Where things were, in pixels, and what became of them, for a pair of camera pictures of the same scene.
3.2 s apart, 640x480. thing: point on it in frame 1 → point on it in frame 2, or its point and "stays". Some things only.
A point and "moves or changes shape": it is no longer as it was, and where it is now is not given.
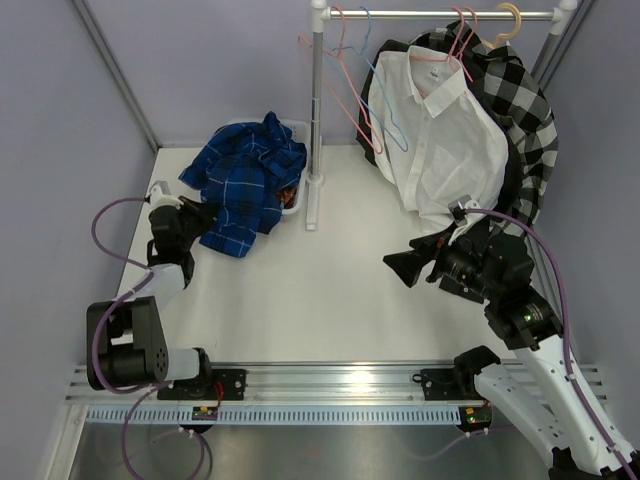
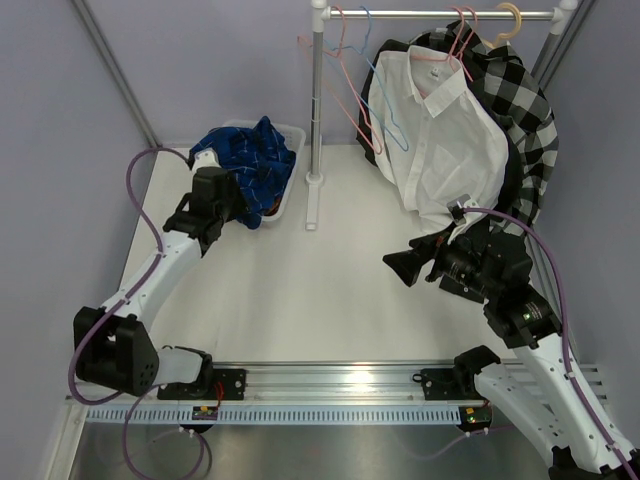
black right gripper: (409, 263) stays
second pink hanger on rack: (460, 53) stays
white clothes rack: (562, 16) stays
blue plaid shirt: (243, 170) moves or changes shape
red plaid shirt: (288, 195) → (275, 206)
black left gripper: (205, 213) → (239, 203)
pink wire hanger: (300, 38) stays
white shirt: (434, 138) stays
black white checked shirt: (511, 91) stays
